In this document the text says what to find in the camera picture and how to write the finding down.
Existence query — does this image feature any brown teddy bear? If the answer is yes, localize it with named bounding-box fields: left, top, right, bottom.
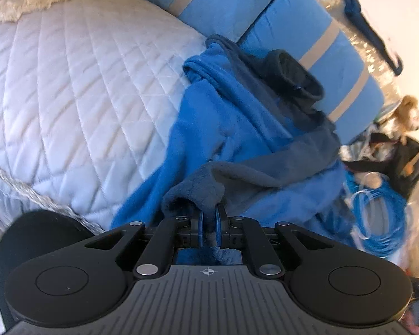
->
left=365, top=95, right=419, bottom=187

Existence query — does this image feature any white cable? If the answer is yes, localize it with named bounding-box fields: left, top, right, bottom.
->
left=351, top=173, right=385, bottom=241

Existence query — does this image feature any navy cloth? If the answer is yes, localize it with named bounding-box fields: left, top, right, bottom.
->
left=323, top=0, right=404, bottom=75

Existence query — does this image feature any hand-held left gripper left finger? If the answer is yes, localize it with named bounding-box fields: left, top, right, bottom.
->
left=85, top=213, right=204, bottom=280

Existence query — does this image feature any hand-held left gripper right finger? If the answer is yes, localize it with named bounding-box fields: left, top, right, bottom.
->
left=216, top=205, right=336, bottom=279

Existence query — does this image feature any person's right hand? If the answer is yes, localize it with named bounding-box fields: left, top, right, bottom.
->
left=403, top=307, right=419, bottom=335

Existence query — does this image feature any blue fleece jacket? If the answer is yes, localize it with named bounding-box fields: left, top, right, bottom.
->
left=110, top=34, right=357, bottom=266

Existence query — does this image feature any blue grey-striped pillow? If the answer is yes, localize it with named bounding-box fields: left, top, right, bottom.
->
left=239, top=0, right=385, bottom=145
left=101, top=0, right=283, bottom=42

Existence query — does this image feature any white quilted bedspread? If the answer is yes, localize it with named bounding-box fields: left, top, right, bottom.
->
left=0, top=0, right=210, bottom=238

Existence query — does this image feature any cream patterned cover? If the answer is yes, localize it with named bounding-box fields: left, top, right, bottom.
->
left=309, top=0, right=409, bottom=143

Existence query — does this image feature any black bag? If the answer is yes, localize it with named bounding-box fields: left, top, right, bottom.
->
left=344, top=133, right=419, bottom=203

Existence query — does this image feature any blue cable coil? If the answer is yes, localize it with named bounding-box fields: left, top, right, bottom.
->
left=342, top=171, right=409, bottom=262

